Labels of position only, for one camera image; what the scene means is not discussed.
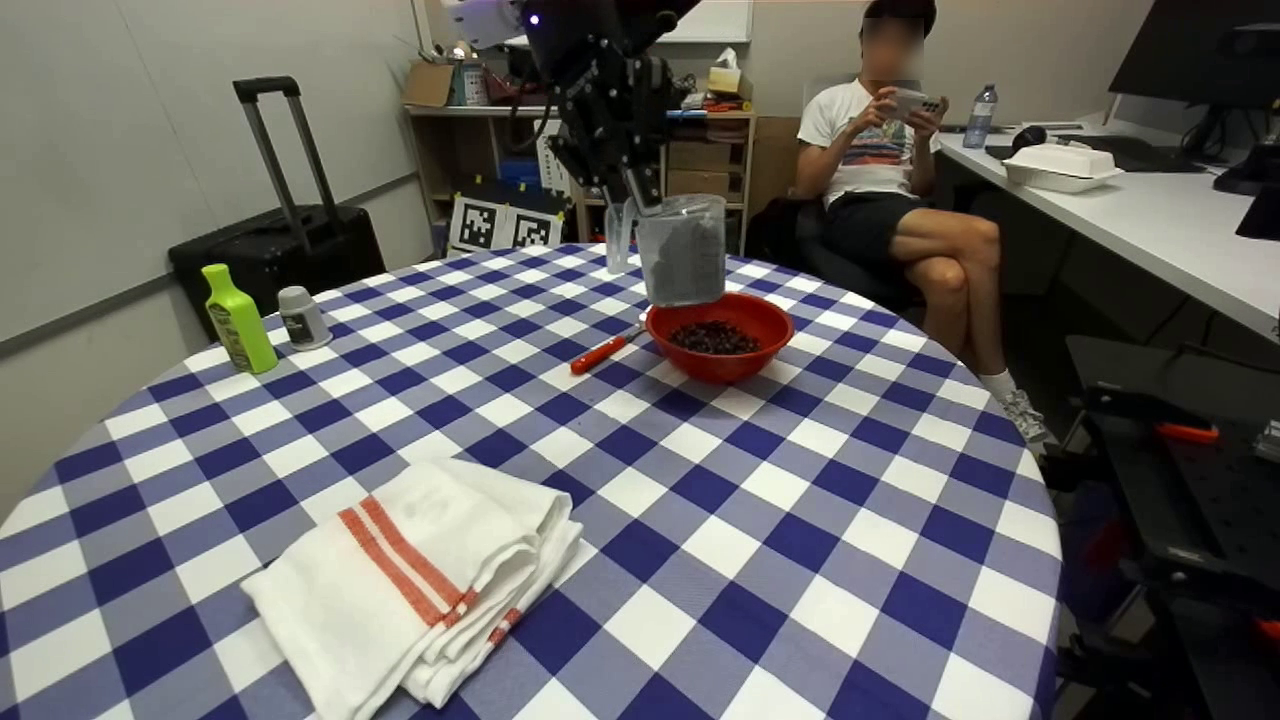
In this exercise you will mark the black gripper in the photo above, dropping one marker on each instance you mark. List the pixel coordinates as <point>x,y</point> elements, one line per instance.
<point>602,94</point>

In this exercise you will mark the clear plastic measuring cup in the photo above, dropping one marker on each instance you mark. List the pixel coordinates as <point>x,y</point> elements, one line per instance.
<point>683,254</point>

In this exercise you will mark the red plastic bowl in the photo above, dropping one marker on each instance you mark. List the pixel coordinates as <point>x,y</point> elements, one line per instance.
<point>722,358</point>

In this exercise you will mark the black white calibration board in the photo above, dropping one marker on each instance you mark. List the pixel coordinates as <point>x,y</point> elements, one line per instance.
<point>505,226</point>

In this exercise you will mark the white plastic jug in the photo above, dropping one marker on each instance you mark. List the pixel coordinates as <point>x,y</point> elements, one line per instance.
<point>725,75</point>

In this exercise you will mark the wooden shelf unit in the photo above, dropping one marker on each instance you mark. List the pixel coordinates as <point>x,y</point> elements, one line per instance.
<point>467,147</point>

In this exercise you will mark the black office chair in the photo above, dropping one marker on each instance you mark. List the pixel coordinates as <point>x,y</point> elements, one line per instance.
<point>800,246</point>

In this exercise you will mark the small cardboard box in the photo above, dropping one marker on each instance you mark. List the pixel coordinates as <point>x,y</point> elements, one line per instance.
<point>431,84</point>

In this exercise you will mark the seated person white shirt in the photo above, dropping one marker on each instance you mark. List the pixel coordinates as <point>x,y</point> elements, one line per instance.
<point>867,160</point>

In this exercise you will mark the black wheeled suitcase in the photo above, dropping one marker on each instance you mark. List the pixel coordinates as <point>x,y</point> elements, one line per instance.
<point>284,254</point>

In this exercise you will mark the small grey jar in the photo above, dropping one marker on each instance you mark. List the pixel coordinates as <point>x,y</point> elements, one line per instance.
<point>300,321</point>

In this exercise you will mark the clear water bottle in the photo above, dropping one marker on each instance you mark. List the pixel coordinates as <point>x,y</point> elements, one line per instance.
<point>982,122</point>

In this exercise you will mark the blue white checkered tablecloth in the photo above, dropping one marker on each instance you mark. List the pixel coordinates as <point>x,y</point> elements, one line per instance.
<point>800,534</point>

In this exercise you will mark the green plastic bottle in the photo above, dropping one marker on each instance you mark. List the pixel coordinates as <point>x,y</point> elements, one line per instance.
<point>243,327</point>

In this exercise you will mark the white foam food container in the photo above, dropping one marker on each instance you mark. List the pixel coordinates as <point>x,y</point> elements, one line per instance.
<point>1060,165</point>

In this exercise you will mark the white towel orange stripes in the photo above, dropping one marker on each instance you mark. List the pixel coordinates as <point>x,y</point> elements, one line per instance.
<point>402,587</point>

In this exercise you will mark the black keyboard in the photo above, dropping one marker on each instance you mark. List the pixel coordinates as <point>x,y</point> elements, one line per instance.
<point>1135,149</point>

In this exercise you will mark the white desk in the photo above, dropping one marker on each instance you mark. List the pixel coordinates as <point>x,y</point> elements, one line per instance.
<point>1174,226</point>

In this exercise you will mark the black computer monitor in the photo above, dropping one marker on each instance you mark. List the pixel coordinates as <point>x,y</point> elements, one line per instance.
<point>1195,53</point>

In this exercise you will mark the black robot cart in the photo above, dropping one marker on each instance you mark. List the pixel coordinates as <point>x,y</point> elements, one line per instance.
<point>1185,534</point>

